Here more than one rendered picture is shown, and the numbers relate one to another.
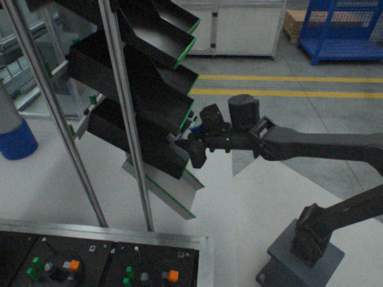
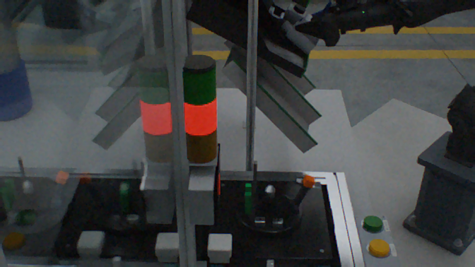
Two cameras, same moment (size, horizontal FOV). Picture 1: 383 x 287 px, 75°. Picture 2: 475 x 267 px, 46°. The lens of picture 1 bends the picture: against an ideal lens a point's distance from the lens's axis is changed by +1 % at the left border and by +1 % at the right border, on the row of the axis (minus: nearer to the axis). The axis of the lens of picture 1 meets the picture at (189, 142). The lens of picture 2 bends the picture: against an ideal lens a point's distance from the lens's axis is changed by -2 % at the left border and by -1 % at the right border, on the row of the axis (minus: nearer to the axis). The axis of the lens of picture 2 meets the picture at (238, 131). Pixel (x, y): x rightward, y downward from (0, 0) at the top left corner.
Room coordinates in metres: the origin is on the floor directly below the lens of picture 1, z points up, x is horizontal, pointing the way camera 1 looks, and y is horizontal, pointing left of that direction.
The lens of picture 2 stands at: (-0.62, 0.26, 1.76)
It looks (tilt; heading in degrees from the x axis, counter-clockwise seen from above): 33 degrees down; 355
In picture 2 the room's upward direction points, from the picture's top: straight up
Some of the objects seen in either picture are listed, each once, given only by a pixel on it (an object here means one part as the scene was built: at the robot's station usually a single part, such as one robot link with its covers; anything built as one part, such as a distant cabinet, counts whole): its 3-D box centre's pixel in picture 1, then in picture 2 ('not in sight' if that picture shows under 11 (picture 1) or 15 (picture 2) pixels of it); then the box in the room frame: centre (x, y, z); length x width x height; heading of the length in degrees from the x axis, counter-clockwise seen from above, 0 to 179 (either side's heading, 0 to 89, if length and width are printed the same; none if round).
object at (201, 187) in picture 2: not in sight; (200, 136); (0.08, 0.25, 1.29); 0.12 x 0.05 x 0.25; 174
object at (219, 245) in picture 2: not in sight; (219, 248); (0.17, 0.22, 0.97); 0.05 x 0.05 x 0.04; 84
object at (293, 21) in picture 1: (318, 26); not in sight; (5.28, -2.57, 0.20); 1.20 x 0.80 x 0.41; 87
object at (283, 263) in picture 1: (295, 267); (453, 192); (0.31, -0.31, 0.96); 0.15 x 0.15 x 0.20; 42
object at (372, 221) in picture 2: not in sight; (372, 224); (0.22, -0.10, 0.96); 0.04 x 0.04 x 0.02
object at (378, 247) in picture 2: not in sight; (379, 248); (0.15, -0.09, 0.96); 0.04 x 0.04 x 0.02
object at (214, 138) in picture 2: not in sight; (200, 140); (0.08, 0.25, 1.28); 0.05 x 0.05 x 0.05
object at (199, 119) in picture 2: not in sight; (199, 111); (0.08, 0.25, 1.33); 0.05 x 0.05 x 0.05
